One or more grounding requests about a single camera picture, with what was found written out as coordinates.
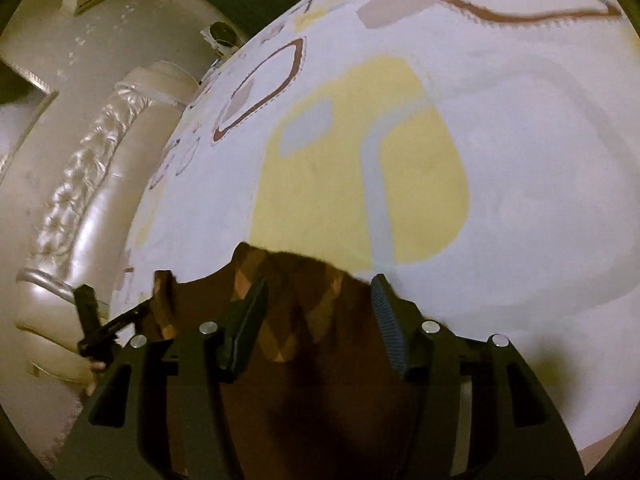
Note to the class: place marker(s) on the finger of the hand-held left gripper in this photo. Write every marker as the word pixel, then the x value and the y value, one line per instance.
pixel 127 317
pixel 86 310

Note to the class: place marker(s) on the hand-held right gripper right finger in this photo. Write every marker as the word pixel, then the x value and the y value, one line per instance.
pixel 392 330

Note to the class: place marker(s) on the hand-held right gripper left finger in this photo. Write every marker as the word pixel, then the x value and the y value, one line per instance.
pixel 245 325

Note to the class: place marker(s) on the brown plaid dress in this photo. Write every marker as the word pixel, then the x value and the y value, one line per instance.
pixel 310 400

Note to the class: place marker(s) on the person's left hand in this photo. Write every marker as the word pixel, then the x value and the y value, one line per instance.
pixel 97 367

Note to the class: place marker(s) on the cream tufted bed headboard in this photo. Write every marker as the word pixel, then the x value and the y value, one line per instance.
pixel 100 210

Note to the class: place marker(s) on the patterned floor rug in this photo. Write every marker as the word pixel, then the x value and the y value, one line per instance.
pixel 60 425

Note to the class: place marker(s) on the white patterned bedsheet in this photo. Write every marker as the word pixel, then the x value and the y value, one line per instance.
pixel 500 160

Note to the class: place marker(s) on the silver metal rail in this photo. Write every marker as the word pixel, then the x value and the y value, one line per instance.
pixel 45 282

